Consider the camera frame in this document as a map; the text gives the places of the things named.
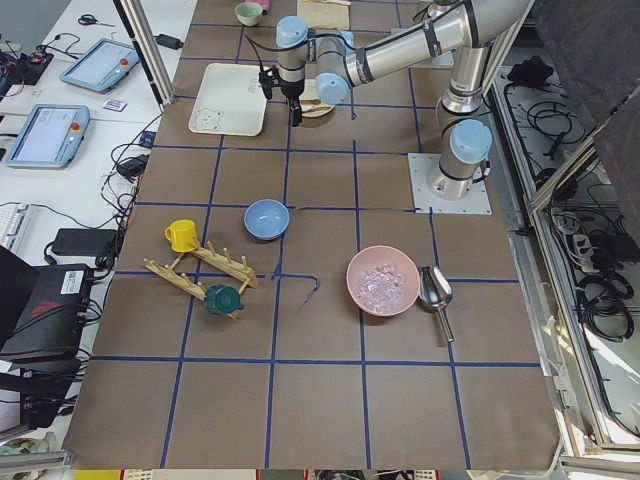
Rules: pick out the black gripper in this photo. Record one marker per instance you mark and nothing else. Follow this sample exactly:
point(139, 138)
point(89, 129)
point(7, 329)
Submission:
point(291, 89)

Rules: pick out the white round plate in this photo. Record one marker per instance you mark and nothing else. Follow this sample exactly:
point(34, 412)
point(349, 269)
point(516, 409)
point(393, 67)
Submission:
point(316, 114)

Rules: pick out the slice of white bread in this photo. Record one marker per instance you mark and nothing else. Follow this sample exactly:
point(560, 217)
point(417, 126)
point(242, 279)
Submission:
point(310, 95)

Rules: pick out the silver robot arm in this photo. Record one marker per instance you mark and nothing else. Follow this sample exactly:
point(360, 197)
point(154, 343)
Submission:
point(468, 28)

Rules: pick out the bottom bread slice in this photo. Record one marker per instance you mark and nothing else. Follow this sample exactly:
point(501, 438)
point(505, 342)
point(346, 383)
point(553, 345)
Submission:
point(314, 105)

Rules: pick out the white rectangular tray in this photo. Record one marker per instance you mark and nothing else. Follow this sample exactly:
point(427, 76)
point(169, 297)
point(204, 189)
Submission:
point(230, 101)

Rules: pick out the wooden cutting board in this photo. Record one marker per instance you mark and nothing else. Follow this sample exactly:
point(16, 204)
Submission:
point(325, 14)

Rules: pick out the green ceramic bowl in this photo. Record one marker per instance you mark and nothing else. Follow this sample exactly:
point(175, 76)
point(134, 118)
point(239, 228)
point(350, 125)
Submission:
point(249, 13)

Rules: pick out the blue bowl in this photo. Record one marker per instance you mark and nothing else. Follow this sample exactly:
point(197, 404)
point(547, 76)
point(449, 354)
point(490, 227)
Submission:
point(266, 219)

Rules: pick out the yellow mug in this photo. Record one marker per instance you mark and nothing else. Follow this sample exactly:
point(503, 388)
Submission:
point(182, 235)

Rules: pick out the wooden mug rack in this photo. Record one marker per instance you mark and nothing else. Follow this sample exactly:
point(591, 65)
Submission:
point(240, 271)

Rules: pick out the small white label card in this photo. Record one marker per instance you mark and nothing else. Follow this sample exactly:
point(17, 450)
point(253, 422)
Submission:
point(114, 105)

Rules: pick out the far blue teach pendant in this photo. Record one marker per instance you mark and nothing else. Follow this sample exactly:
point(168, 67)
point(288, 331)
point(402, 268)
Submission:
point(102, 66)

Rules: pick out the blue teach pendant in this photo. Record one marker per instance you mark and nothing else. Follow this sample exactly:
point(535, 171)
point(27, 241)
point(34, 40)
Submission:
point(50, 137)
point(102, 66)

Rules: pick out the pink bowl with ice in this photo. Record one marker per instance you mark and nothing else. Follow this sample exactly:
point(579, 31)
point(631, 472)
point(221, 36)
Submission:
point(383, 280)

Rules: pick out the dark green mug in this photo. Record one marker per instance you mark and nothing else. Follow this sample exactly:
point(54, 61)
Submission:
point(223, 299)

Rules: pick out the black scissors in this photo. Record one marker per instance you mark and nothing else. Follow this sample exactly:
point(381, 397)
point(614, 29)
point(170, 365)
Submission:
point(89, 19)

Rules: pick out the metal scoop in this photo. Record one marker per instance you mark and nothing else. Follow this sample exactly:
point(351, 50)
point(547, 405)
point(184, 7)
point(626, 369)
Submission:
point(436, 294)

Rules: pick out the black power adapter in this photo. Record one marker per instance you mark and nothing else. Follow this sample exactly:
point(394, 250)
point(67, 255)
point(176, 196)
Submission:
point(82, 243)

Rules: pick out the near blue teach pendant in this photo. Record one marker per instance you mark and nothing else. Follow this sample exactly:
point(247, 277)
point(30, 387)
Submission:
point(50, 137)

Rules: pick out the black computer box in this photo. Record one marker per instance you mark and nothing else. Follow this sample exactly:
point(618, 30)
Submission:
point(41, 310)

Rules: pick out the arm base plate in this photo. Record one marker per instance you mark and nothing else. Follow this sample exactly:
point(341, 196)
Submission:
point(433, 192)

